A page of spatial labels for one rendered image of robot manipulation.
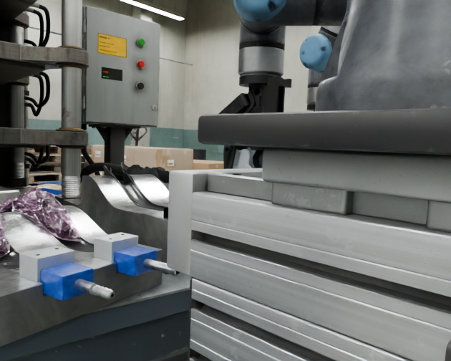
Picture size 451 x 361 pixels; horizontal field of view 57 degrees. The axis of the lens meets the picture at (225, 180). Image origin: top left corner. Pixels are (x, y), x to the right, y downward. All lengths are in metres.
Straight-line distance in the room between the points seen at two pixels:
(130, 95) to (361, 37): 1.40
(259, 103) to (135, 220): 0.31
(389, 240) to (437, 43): 0.11
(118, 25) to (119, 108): 0.29
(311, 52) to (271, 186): 0.67
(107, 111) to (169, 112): 8.20
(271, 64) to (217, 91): 8.72
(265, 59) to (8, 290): 0.47
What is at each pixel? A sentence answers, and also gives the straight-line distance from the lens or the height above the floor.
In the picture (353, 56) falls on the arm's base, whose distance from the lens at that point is 0.27.
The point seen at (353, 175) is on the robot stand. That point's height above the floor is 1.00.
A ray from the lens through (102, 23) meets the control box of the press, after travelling 1.62.
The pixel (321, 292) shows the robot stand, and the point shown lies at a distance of 0.29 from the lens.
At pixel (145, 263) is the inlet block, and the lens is 0.57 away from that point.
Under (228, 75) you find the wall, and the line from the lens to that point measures 9.25.
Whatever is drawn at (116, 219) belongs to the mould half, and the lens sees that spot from 0.86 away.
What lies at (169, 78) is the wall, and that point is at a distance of 9.82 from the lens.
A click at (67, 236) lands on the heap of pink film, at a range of 0.69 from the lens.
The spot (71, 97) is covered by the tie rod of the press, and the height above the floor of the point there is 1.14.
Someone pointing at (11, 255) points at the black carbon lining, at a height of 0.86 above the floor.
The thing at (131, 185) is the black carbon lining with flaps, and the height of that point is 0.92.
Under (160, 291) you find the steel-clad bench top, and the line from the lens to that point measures 0.64.
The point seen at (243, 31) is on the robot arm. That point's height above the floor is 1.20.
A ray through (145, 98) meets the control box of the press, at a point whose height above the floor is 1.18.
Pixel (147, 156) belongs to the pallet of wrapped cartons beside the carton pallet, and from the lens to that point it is 4.72.
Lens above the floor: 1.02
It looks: 5 degrees down
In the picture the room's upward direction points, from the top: 2 degrees clockwise
